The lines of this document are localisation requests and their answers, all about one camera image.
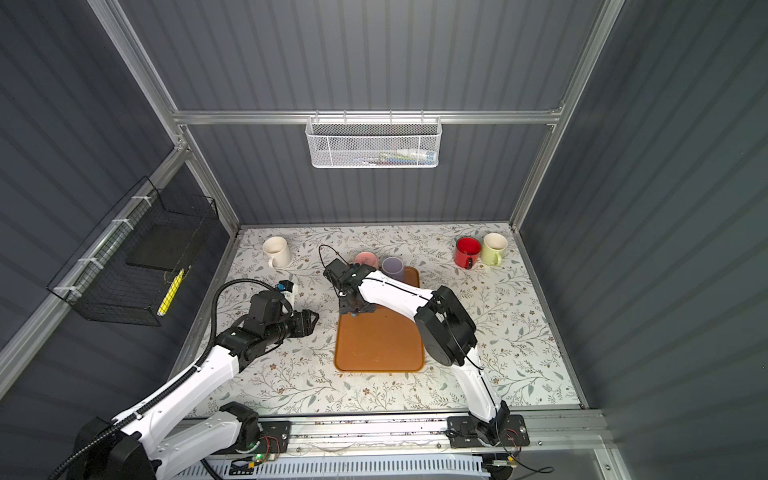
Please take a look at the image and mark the red mug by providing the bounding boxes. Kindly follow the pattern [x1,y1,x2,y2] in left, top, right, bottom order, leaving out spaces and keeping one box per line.
[454,237,482,270]

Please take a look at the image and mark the purple mug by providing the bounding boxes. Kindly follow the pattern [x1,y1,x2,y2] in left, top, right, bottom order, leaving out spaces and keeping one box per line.
[380,257,406,282]

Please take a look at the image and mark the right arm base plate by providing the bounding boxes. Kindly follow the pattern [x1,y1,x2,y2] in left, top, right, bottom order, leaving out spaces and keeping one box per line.
[445,414,530,449]

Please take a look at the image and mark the white wire basket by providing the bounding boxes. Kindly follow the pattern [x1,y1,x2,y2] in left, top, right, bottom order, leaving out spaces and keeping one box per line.
[305,118,443,169]

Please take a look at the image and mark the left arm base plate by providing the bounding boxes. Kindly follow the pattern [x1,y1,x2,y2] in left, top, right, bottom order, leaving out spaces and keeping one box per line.
[214,421,292,455]

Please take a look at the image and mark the light green mug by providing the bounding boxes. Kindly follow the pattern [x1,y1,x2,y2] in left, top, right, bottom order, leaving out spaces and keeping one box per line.
[480,233,508,266]

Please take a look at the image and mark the orange plastic tray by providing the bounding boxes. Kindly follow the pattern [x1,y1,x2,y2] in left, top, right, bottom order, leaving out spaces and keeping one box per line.
[334,300,425,373]

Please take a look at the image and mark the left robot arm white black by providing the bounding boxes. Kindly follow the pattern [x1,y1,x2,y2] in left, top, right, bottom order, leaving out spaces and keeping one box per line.
[50,288,319,479]

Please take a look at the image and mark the pink ghost pattern mug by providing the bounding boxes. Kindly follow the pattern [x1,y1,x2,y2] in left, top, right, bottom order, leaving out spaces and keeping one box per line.
[354,251,380,269]

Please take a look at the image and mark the white mug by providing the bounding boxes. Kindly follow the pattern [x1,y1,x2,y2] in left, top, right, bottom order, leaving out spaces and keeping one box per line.
[262,236,293,270]

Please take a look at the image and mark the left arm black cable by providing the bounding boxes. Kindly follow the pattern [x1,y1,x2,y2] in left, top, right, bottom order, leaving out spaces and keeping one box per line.
[46,278,283,480]

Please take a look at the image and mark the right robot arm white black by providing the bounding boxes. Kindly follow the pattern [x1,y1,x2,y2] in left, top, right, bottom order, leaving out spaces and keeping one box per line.
[323,259,510,446]

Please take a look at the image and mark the black wire basket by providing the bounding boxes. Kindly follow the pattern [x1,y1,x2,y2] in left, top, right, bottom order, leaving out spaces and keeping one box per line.
[47,179,219,327]

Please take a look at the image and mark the pens in white basket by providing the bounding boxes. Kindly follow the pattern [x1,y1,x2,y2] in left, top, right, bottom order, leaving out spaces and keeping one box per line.
[353,148,439,167]

